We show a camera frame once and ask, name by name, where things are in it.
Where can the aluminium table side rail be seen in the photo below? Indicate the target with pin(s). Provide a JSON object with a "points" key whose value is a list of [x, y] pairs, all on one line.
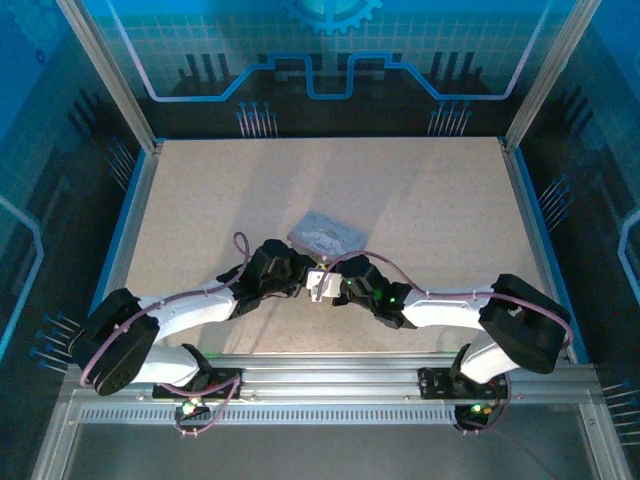
{"points": [[527, 220], [137, 220]]}

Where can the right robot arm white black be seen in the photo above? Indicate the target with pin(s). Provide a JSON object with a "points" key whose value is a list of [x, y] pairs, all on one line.
{"points": [[445, 312]]}

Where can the base circuit board green LED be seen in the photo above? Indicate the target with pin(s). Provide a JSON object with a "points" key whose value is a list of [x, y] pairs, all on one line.
{"points": [[189, 406], [475, 410]]}

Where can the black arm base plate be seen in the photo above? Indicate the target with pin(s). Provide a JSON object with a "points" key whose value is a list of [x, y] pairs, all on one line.
{"points": [[432, 382], [225, 375]]}

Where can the grey metal bottom panel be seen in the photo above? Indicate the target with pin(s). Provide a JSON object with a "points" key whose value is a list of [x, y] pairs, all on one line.
{"points": [[320, 455]]}

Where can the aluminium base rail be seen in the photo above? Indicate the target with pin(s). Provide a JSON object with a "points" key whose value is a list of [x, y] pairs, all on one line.
{"points": [[330, 375]]}

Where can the blue table edge strip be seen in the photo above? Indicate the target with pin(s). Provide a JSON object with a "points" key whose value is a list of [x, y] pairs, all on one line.
{"points": [[123, 220]]}

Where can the pastel cartoon tin box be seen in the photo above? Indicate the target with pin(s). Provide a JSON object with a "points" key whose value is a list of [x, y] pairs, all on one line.
{"points": [[325, 232]]}

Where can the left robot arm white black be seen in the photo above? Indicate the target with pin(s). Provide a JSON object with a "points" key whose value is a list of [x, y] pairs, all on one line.
{"points": [[195, 307]]}

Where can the aluminium frame post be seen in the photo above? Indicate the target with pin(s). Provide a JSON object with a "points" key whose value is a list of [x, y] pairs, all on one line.
{"points": [[112, 75], [550, 75]]}

